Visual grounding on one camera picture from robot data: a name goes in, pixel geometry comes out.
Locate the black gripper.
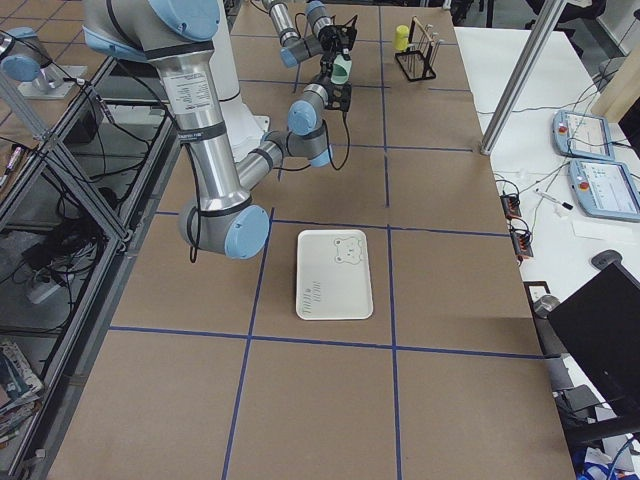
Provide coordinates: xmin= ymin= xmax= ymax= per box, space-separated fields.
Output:
xmin=313 ymin=73 xmax=334 ymax=95
xmin=322 ymin=25 xmax=345 ymax=53

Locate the light green cup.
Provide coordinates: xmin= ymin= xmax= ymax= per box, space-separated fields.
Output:
xmin=331 ymin=54 xmax=352 ymax=85

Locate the yellow cup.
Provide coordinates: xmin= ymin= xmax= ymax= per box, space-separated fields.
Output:
xmin=393 ymin=24 xmax=410 ymax=52

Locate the cream bear tray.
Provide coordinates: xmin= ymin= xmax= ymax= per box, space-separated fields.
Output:
xmin=296 ymin=229 xmax=374 ymax=321

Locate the orange connector block far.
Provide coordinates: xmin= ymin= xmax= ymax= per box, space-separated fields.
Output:
xmin=500 ymin=193 xmax=522 ymax=220

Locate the orange connector block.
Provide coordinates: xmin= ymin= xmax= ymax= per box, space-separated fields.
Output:
xmin=510 ymin=229 xmax=534 ymax=260
xmin=500 ymin=193 xmax=522 ymax=220

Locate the orange connector block near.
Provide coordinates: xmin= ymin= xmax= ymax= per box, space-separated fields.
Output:
xmin=510 ymin=229 xmax=534 ymax=260

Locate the upper teach pendant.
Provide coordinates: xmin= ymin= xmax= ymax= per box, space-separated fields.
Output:
xmin=552 ymin=110 xmax=615 ymax=161

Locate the teach pendant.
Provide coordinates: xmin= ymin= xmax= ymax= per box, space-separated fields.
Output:
xmin=569 ymin=158 xmax=639 ymax=223
xmin=552 ymin=110 xmax=615 ymax=161

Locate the lower teach pendant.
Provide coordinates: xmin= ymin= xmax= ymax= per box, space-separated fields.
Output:
xmin=569 ymin=158 xmax=639 ymax=223

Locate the silver metal cylinder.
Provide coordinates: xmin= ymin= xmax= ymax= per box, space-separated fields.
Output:
xmin=533 ymin=294 xmax=561 ymax=319

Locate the black monitor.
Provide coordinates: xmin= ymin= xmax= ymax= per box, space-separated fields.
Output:
xmin=548 ymin=263 xmax=639 ymax=415

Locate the stack of magazines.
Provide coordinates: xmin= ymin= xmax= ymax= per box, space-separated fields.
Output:
xmin=1 ymin=338 xmax=44 ymax=448

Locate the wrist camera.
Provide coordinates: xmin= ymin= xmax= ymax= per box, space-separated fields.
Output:
xmin=335 ymin=15 xmax=358 ymax=49

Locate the black wire cup rack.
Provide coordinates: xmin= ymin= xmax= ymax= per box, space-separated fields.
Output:
xmin=395 ymin=16 xmax=443 ymax=82

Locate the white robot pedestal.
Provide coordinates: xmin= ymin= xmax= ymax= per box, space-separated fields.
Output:
xmin=210 ymin=1 xmax=270 ymax=163

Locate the aluminium frame post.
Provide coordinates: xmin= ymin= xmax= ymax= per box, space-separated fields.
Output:
xmin=480 ymin=0 xmax=568 ymax=156

